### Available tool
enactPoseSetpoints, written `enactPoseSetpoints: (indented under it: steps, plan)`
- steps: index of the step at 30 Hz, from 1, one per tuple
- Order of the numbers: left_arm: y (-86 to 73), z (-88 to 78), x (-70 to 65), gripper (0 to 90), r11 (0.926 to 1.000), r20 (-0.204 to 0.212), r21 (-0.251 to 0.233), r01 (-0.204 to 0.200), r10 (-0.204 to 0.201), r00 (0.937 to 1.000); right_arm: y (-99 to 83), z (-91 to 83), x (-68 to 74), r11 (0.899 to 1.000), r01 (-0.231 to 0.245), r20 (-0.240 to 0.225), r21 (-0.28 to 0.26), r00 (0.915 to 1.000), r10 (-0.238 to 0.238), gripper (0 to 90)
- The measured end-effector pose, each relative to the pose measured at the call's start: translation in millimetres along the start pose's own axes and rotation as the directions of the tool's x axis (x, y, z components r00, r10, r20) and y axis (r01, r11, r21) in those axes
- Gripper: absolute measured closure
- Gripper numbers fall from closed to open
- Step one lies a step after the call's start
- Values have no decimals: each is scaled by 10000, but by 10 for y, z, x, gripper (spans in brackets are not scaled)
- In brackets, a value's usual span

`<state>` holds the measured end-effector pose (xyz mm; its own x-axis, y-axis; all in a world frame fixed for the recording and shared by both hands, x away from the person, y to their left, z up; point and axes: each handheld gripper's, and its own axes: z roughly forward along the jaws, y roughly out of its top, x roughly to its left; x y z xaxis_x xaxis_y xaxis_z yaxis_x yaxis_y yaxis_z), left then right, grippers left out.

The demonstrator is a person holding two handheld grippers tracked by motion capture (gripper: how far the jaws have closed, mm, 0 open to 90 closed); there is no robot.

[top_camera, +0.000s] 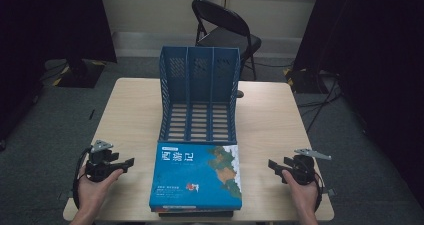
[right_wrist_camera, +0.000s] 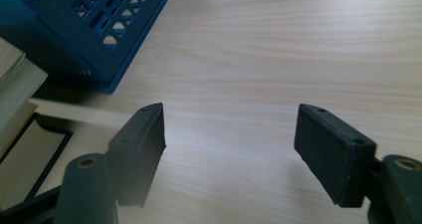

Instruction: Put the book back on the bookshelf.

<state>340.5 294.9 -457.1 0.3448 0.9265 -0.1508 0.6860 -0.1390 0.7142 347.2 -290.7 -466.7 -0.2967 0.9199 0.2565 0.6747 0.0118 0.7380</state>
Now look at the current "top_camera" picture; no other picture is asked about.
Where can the black stand base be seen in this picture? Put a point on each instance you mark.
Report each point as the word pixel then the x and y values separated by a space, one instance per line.
pixel 80 75
pixel 303 81

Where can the blue plastic file rack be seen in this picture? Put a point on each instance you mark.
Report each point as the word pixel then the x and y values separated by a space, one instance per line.
pixel 199 85

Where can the person's right hand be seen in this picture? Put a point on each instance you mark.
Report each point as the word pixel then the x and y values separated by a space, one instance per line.
pixel 305 198

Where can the black book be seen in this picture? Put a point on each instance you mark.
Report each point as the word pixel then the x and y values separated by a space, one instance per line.
pixel 196 214

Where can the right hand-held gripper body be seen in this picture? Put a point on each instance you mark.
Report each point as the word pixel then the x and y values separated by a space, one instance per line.
pixel 303 171

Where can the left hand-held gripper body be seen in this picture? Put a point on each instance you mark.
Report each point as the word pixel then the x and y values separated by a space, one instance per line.
pixel 100 171

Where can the person's left hand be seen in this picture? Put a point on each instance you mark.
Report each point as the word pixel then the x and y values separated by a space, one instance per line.
pixel 91 193

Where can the black curtain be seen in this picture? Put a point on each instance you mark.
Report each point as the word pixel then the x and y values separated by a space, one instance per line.
pixel 376 68
pixel 50 25

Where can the black folding chair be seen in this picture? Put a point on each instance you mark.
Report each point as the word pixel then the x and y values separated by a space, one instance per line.
pixel 230 35

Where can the grey tape strip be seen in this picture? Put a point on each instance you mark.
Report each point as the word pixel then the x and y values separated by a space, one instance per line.
pixel 330 192
pixel 65 195

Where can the blue book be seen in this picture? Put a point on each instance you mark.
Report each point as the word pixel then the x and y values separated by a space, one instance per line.
pixel 186 181

